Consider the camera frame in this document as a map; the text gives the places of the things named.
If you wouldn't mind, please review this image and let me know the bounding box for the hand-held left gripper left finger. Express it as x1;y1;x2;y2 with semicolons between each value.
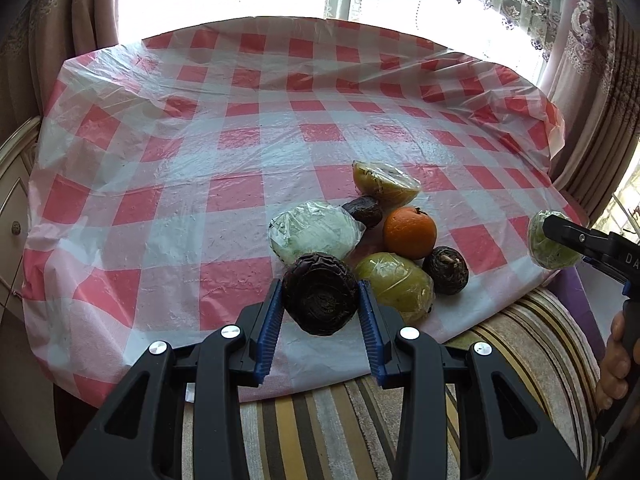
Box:
57;280;286;480

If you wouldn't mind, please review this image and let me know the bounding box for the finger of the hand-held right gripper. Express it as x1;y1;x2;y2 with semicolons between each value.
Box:
543;213;610;263

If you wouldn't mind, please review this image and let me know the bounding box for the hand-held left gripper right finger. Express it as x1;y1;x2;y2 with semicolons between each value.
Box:
356;280;586;480

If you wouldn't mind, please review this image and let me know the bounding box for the round green fruit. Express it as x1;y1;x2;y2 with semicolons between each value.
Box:
527;210;584;270

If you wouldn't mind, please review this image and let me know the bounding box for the large wrinkled dark passion fruit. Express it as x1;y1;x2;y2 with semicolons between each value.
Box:
281;253;362;337

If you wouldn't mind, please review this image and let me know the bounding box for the orange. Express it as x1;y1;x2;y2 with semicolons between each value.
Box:
383;206;437;260

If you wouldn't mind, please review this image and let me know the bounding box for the yellow speckled fruit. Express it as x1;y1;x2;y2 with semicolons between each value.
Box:
352;160;422;209

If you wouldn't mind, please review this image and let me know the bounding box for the person's right hand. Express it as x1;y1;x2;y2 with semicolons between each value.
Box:
595;310;634;413

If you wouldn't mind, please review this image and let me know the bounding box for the purple box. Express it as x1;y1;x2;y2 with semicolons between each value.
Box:
561;265;607;363

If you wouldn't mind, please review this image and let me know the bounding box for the wrapped yellow-green fruit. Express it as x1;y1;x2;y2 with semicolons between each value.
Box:
354;252;435;325

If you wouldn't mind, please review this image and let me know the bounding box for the striped sofa cushion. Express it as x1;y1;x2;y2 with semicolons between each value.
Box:
182;287;608;480

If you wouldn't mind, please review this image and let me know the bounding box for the wrapped pale green fruit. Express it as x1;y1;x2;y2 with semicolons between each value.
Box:
268;200;367;265

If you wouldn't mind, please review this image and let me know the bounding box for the small dark passion fruit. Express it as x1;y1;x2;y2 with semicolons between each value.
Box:
342;195;385;229

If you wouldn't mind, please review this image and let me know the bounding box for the pink patterned curtain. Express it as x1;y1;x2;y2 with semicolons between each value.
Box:
537;0;640;221

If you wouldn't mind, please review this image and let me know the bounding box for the red white checked tablecloth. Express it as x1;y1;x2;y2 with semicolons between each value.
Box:
22;17;591;406

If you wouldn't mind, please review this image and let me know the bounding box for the cream carved cabinet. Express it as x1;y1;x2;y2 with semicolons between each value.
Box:
0;115;42;323

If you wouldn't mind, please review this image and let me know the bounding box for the beige patterned curtain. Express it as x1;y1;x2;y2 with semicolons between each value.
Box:
0;0;143;141

